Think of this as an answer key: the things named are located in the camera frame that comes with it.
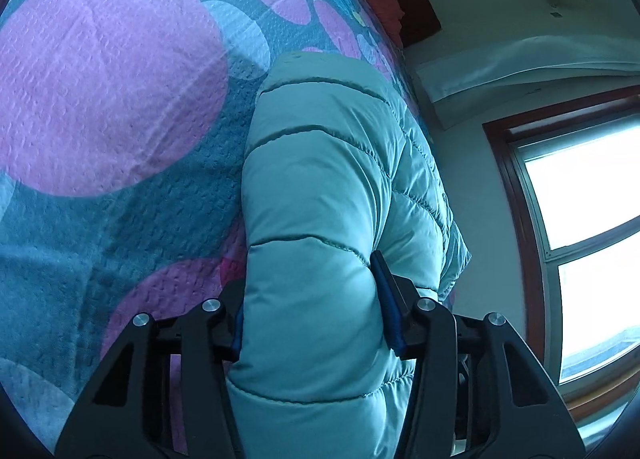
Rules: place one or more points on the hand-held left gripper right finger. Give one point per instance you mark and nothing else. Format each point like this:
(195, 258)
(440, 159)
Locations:
(392, 319)

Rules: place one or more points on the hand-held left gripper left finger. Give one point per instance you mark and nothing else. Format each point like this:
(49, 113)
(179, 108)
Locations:
(237, 334)

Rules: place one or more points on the green puffer jacket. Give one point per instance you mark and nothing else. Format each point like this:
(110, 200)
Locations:
(320, 199)

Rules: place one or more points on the wooden-framed window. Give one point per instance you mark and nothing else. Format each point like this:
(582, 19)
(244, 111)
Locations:
(590, 199)

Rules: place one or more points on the white curtain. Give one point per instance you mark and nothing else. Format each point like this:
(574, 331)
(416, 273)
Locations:
(500, 69)

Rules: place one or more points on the circle-printed bedspread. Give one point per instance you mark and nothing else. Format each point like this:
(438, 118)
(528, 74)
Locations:
(110, 89)

